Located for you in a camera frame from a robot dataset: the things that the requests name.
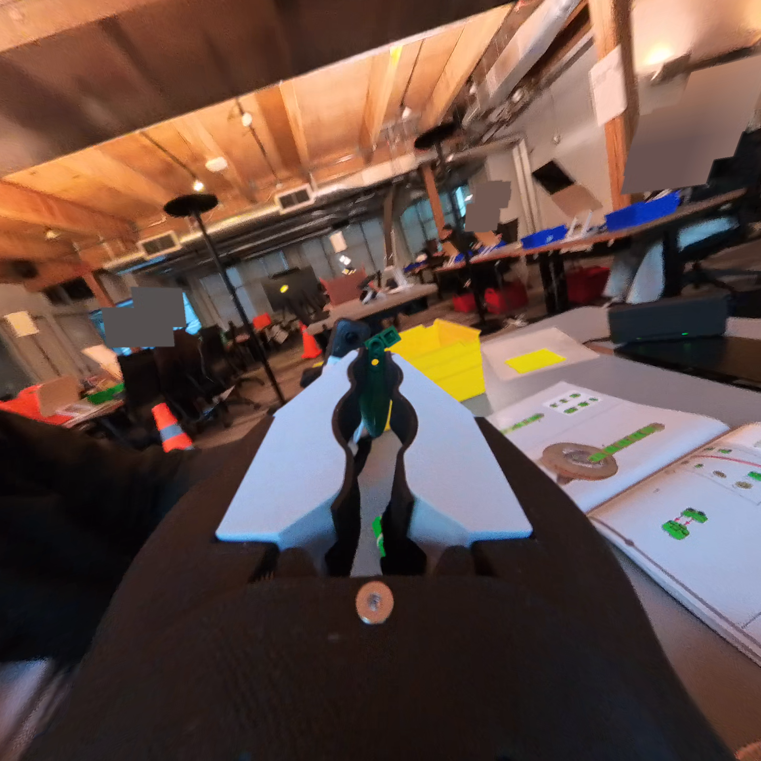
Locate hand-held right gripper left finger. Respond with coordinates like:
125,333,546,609
214,350,366,577

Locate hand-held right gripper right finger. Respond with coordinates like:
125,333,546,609
382,350,535,577

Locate person's left forearm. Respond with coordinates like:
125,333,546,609
0,410,203,663

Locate grey desk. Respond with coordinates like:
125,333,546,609
464,306,761,761

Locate grey background table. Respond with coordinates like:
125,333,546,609
324,282,441,325

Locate black monitor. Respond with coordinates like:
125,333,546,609
262,268,325,316

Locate yellow plastic bin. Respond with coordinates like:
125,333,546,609
385,318,485,402

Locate striped orange traffic cone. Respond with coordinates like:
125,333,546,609
151,403,194,454

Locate clear sheet with yellow square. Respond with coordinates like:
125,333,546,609
480,327,601,381

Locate red container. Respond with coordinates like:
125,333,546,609
452,279,530,316
565,268,610,307

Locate black floor lamp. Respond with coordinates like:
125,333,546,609
163,193,289,408

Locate open instruction booklet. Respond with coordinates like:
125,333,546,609
488,383,761,663

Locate black power adapter box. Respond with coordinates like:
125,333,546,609
608,294,731,346

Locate long background work table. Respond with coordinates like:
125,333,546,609
434,190,750,316

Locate orange plastic bin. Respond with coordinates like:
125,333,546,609
0,383,78,426

